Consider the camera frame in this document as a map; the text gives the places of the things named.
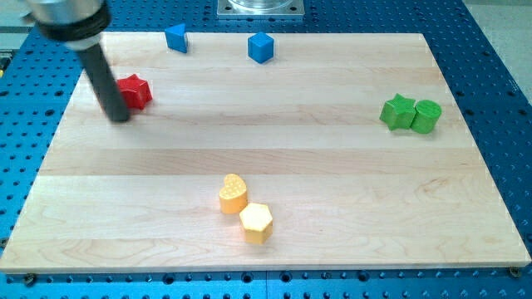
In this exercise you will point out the blue perforated metal table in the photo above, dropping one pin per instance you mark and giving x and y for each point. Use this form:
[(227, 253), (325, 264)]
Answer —
[(42, 75)]

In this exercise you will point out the light wooden board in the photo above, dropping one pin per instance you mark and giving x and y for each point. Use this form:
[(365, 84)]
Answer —
[(303, 132)]

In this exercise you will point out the green star block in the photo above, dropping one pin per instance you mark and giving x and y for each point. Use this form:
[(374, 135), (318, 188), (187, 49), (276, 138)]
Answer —
[(398, 113)]

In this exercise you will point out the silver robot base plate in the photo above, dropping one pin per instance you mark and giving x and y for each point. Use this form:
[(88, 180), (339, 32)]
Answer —
[(241, 9)]

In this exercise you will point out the yellow heart block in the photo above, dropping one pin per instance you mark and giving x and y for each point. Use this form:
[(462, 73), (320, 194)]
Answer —
[(233, 196)]

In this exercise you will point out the blue triangle block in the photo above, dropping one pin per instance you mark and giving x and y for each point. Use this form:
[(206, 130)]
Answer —
[(176, 38)]

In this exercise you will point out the yellow hexagon block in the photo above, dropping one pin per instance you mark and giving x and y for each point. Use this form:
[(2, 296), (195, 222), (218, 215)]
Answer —
[(257, 223)]

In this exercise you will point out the green cylinder block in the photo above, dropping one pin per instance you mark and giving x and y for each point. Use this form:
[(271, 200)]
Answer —
[(428, 113)]

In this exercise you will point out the blue cube block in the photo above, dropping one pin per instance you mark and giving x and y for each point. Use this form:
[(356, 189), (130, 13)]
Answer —
[(260, 47)]

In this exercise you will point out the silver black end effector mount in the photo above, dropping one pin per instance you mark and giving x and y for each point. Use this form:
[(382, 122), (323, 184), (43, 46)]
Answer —
[(77, 23)]

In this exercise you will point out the red star block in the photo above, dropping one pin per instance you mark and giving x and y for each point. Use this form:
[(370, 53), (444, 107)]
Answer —
[(135, 91)]

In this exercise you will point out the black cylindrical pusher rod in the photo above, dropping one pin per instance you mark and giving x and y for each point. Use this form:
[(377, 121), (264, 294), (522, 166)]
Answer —
[(104, 84)]

